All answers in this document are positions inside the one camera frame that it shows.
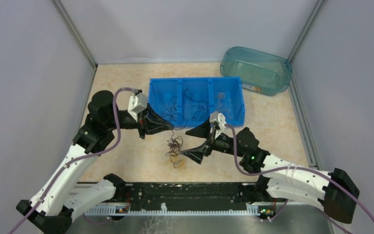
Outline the blue divided plastic bin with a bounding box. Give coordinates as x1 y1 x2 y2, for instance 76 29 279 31
148 77 245 129

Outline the dark blue thin cable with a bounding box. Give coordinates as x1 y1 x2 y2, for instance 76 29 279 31
184 89 210 123

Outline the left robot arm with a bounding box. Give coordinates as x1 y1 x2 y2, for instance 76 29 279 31
16 87 174 234

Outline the dark cable bundle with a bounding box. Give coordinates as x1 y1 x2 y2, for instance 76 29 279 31
166 128 185 159

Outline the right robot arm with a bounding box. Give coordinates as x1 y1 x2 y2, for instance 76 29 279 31
181 120 360 224

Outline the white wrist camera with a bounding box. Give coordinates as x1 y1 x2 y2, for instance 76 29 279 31
209 111 226 130
127 92 148 121

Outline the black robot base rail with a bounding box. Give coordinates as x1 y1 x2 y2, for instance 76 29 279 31
108 182 285 212

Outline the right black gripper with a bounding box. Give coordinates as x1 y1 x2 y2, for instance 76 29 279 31
180 116 245 164

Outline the grey slotted cable duct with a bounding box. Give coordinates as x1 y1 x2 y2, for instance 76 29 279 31
84 204 274 217

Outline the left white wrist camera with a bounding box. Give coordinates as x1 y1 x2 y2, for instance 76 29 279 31
127 92 148 121

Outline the teal translucent plastic tub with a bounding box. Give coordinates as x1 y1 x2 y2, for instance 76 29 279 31
220 46 293 96

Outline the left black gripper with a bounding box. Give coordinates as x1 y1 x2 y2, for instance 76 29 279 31
106 102 174 139

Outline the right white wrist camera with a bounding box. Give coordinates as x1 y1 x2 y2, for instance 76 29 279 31
209 111 226 130

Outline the pink thin cable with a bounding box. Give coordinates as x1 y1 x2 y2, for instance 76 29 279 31
213 92 234 123

